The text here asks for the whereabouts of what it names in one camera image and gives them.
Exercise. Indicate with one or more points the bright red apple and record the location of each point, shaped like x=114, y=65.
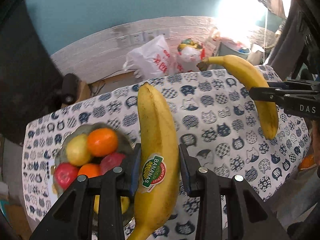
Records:
x=65, y=174

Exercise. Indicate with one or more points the black device on wooden box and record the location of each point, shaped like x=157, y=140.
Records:
x=73, y=90

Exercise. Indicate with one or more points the dark red apple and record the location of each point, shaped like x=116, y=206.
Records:
x=111, y=161

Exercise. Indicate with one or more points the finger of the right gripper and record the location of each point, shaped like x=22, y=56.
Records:
x=264, y=94
x=295, y=85

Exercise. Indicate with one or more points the grey green trash bin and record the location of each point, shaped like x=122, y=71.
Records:
x=229, y=47

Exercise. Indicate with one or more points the small yellow pear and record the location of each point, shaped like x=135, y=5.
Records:
x=125, y=202

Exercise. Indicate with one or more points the dark hanging cloth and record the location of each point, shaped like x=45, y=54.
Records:
x=29, y=79

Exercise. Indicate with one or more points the wall power sockets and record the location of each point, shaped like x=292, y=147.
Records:
x=140, y=38

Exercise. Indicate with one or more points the banana with sticker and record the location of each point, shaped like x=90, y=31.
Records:
x=159, y=172

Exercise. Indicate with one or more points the large orange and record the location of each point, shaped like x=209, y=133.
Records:
x=90, y=170

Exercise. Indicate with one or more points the white plastic shopping bag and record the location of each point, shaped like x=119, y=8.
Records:
x=151, y=60

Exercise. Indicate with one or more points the person's right hand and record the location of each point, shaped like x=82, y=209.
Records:
x=316, y=141

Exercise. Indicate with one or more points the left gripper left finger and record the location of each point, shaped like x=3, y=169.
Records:
x=131, y=168

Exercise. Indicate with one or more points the plain yellow banana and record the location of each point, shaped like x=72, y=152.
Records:
x=250, y=77

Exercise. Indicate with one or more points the cat pattern tablecloth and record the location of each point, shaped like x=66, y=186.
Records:
x=214, y=117

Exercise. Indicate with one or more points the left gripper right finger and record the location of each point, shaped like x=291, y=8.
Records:
x=188, y=169

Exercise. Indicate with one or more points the green glass bowl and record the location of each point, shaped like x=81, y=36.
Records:
x=125, y=146

